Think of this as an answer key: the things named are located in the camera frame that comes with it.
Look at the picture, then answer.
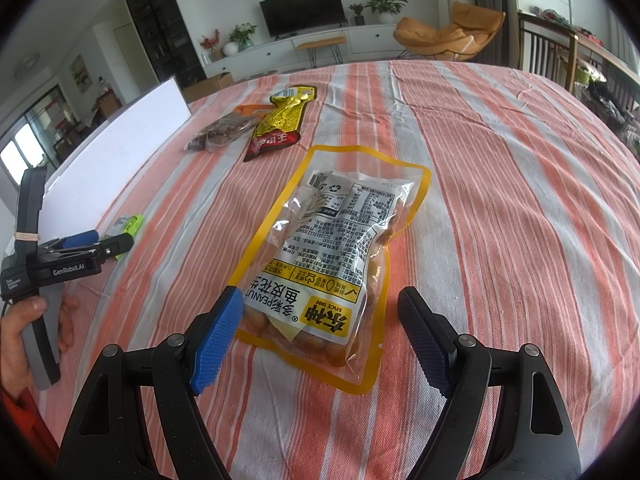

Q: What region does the black flat television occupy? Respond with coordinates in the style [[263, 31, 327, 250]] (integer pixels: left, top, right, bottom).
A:
[[259, 0, 347, 40]]

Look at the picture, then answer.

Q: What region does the yellow and red snack packet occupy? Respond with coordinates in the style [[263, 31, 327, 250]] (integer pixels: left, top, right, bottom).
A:
[[243, 85, 318, 162]]

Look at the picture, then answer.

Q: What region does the white television cabinet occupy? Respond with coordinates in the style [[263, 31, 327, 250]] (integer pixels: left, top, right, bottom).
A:
[[202, 22, 416, 78]]

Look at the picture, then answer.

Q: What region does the brown cardboard box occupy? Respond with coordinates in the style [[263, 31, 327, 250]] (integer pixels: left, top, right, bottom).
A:
[[181, 72, 234, 104]]

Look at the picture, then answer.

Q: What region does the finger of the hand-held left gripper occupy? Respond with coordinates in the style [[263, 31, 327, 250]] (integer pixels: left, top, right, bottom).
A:
[[50, 230, 101, 251], [82, 233, 136, 261]]

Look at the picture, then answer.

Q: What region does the wooden bench with metal legs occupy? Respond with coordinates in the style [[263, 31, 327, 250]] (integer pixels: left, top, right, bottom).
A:
[[295, 36, 348, 67]]

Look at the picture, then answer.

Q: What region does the green plant in vase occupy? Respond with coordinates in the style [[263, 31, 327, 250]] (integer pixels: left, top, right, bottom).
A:
[[229, 22, 257, 51]]

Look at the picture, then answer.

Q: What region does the orange lounge chair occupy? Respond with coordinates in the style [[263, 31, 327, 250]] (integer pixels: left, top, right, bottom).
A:
[[393, 1, 507, 63]]

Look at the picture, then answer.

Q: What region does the large potted green plant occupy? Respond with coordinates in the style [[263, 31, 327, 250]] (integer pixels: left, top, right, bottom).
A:
[[361, 0, 408, 25]]

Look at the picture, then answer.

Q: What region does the framed wall picture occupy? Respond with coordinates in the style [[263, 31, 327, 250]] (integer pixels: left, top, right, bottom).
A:
[[69, 54, 94, 88]]

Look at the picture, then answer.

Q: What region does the glass sliding door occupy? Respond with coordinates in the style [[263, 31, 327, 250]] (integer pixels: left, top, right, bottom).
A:
[[0, 85, 66, 176]]

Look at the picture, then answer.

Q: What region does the clear packet of brown snack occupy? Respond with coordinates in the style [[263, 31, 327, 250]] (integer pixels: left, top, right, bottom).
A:
[[185, 103, 275, 153]]

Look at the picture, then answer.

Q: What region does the orange striped tablecloth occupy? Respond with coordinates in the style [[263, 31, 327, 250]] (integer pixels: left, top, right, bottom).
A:
[[37, 59, 640, 480]]

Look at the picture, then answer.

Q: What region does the wooden side desk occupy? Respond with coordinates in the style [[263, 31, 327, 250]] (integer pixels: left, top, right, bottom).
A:
[[570, 30, 640, 111]]

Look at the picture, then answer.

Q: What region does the yellow-bordered peanut packet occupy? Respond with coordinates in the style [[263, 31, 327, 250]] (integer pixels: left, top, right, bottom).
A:
[[229, 144, 433, 397]]

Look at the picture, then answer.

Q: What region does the person's left forearm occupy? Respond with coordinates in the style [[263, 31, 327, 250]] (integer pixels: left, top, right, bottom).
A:
[[0, 387, 58, 480]]

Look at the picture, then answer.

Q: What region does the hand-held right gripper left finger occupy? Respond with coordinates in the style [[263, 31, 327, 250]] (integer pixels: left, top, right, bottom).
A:
[[56, 285, 244, 480]]

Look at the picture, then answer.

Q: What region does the red flower arrangement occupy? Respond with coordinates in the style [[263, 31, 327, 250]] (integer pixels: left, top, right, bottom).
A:
[[200, 29, 222, 61]]

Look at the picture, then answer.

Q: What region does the person's left hand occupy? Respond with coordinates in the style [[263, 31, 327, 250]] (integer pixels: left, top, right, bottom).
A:
[[0, 295, 81, 401]]

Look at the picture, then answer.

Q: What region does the dark tall display cabinet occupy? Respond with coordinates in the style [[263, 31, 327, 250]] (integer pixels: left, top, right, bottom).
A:
[[121, 0, 207, 92]]

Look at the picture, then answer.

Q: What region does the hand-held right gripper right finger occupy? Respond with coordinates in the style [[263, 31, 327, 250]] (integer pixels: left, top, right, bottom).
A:
[[397, 286, 583, 480]]

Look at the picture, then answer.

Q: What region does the white cardboard box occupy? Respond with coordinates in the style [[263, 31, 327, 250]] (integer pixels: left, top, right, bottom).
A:
[[42, 76, 192, 241]]

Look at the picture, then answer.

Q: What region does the round ceiling lamp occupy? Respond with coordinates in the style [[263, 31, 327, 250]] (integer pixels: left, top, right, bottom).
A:
[[14, 52, 41, 80]]

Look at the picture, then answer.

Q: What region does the green snack packet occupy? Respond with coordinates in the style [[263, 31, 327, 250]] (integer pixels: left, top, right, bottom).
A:
[[112, 214, 146, 261]]

